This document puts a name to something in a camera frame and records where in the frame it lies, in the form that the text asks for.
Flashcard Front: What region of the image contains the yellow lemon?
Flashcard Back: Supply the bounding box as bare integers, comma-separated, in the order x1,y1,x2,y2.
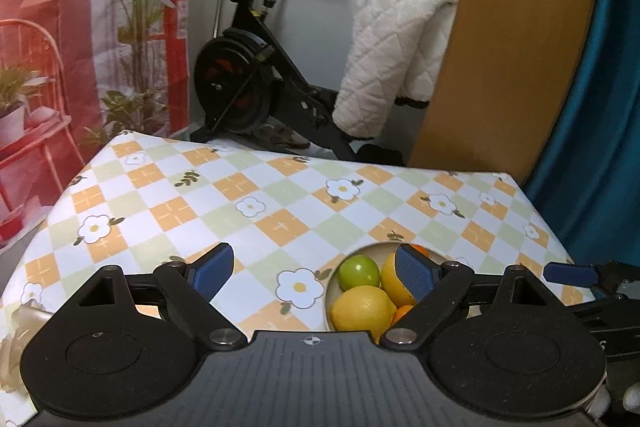
380,254,416,308
329,286,397,343

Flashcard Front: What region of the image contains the dark orange tangerine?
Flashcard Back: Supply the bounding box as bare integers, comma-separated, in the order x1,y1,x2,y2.
390,305,413,325

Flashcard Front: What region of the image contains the green apple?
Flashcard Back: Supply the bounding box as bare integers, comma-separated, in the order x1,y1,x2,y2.
337,255,381,291

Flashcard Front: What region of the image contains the beige round plate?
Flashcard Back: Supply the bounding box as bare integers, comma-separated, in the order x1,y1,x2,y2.
324,242,416,340

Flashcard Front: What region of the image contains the checkered floral tablecloth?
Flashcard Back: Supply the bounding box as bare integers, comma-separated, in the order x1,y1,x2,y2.
1,132,568,426

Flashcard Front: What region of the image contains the teal curtain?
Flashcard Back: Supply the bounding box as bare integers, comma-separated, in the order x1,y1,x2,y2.
525,0,639,265

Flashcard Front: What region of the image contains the black exercise bike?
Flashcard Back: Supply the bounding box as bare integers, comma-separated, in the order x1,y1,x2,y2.
188,0,432,166

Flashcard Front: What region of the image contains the white quilted blanket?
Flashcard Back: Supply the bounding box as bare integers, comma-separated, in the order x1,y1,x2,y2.
332,0,459,139

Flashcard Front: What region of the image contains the brown wooden board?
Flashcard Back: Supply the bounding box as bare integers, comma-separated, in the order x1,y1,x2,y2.
409,0,594,182

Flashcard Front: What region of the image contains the red printed backdrop curtain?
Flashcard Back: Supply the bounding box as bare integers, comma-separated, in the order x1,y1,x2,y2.
1,0,189,246

